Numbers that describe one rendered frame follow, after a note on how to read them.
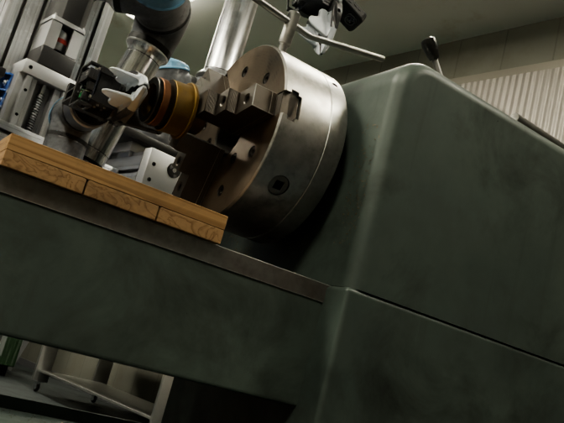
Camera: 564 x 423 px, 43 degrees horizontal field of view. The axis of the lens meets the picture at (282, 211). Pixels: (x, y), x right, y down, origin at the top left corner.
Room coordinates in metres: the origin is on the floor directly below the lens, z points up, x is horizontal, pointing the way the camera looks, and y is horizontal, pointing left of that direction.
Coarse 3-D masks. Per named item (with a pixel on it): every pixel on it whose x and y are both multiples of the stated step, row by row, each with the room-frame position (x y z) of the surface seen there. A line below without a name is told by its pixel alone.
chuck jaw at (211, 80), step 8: (208, 72) 1.18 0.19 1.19; (216, 72) 1.19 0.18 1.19; (200, 80) 1.15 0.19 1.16; (208, 80) 1.17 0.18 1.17; (216, 80) 1.18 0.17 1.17; (224, 80) 1.20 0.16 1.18; (200, 88) 1.13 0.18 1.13; (208, 88) 1.15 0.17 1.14; (216, 88) 1.16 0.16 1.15; (224, 88) 1.18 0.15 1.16
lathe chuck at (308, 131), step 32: (256, 64) 1.12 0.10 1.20; (288, 64) 1.04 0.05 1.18; (320, 96) 1.06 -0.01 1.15; (256, 128) 1.07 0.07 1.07; (288, 128) 1.02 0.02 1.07; (320, 128) 1.05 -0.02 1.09; (224, 160) 1.13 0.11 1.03; (256, 160) 1.04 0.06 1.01; (288, 160) 1.04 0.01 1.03; (224, 192) 1.11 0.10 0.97; (256, 192) 1.06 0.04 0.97; (288, 192) 1.07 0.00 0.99; (256, 224) 1.12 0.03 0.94
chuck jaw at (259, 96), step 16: (208, 96) 1.05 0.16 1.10; (224, 96) 1.05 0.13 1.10; (240, 96) 1.05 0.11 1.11; (256, 96) 1.01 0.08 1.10; (272, 96) 1.03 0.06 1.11; (288, 96) 1.03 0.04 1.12; (208, 112) 1.06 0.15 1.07; (224, 112) 1.05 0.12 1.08; (240, 112) 1.04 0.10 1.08; (256, 112) 1.03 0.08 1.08; (272, 112) 1.03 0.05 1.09; (288, 112) 1.02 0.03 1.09; (224, 128) 1.10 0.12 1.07; (240, 128) 1.09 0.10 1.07
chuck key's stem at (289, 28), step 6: (294, 12) 1.14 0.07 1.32; (294, 18) 1.14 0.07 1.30; (288, 24) 1.14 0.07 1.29; (294, 24) 1.14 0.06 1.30; (282, 30) 1.15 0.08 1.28; (288, 30) 1.14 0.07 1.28; (294, 30) 1.15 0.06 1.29; (282, 36) 1.14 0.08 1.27; (288, 36) 1.14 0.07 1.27; (282, 42) 1.15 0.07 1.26; (288, 42) 1.15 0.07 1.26; (282, 48) 1.15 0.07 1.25
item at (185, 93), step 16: (160, 80) 1.05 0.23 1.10; (160, 96) 1.04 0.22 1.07; (176, 96) 1.05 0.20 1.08; (192, 96) 1.06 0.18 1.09; (144, 112) 1.09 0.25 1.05; (160, 112) 1.05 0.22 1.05; (176, 112) 1.05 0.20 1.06; (192, 112) 1.06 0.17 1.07; (160, 128) 1.08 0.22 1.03; (176, 128) 1.08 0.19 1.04; (192, 128) 1.10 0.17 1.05
